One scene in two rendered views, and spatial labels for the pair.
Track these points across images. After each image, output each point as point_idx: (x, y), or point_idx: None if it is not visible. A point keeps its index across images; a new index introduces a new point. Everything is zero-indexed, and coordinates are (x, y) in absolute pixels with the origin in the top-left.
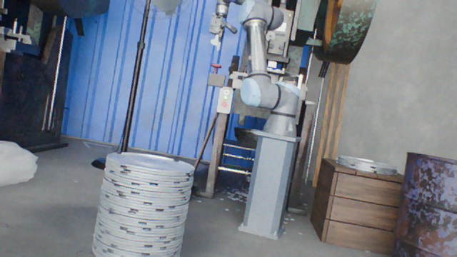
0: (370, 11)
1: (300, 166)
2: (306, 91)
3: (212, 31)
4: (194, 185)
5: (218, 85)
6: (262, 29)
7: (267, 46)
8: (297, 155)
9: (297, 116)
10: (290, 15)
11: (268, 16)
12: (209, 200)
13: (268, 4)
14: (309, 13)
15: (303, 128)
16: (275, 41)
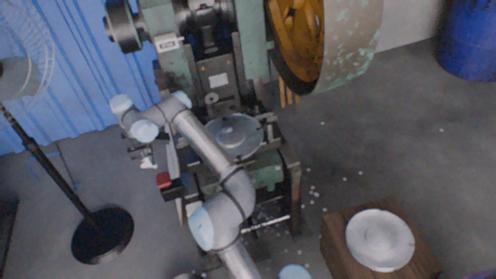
0: (362, 70)
1: (297, 213)
2: (275, 119)
3: (136, 160)
4: (188, 227)
5: (179, 197)
6: (239, 248)
7: (211, 108)
8: (291, 207)
9: (280, 175)
10: (228, 62)
11: (237, 223)
12: (222, 277)
13: (215, 150)
14: (257, 56)
15: (293, 190)
16: (221, 104)
